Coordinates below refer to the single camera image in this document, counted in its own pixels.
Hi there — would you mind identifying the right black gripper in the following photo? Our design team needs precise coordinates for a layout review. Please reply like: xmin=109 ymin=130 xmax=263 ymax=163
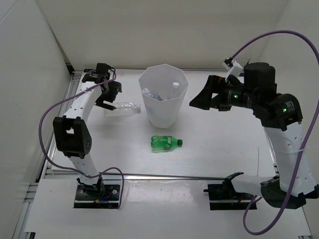
xmin=189 ymin=76 xmax=259 ymax=112

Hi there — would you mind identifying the clear unlabeled plastic bottle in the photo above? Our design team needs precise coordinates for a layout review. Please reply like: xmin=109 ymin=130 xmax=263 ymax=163
xmin=104 ymin=102 xmax=141 ymax=118

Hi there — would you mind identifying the white green label bottle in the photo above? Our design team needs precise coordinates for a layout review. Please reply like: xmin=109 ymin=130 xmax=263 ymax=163
xmin=167 ymin=82 xmax=180 ymax=100

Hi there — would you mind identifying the blue label water bottle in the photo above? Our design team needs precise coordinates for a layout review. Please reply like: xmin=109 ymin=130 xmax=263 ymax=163
xmin=142 ymin=88 xmax=163 ymax=102

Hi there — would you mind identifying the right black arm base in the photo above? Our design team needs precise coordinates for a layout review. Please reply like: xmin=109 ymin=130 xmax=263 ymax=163
xmin=203 ymin=172 xmax=253 ymax=211

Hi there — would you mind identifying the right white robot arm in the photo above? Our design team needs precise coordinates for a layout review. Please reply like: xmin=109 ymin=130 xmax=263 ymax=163
xmin=190 ymin=62 xmax=319 ymax=209

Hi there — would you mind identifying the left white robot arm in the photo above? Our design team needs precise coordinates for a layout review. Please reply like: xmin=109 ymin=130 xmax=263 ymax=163
xmin=53 ymin=63 xmax=122 ymax=199

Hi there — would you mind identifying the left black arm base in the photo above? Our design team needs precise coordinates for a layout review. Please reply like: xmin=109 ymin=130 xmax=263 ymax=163
xmin=73 ymin=180 xmax=121 ymax=209

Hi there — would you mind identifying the white octagonal plastic bin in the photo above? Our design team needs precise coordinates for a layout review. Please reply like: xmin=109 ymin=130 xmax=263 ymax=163
xmin=139 ymin=64 xmax=188 ymax=128

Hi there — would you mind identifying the green soda bottle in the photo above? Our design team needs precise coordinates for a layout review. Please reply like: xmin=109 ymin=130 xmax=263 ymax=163
xmin=151 ymin=135 xmax=183 ymax=152

